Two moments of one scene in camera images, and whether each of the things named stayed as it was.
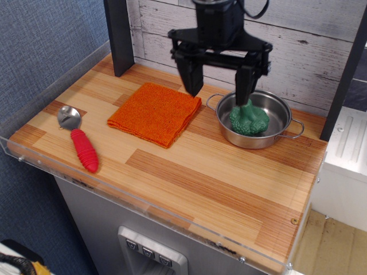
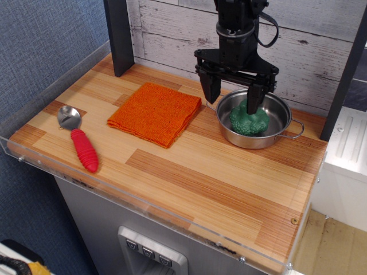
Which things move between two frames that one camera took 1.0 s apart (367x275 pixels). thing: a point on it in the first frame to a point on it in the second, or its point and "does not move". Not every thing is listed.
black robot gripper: [220, 36] to [237, 59]
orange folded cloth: [156, 113] does not move
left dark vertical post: [120, 30] does not move
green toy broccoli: [249, 120] does not move
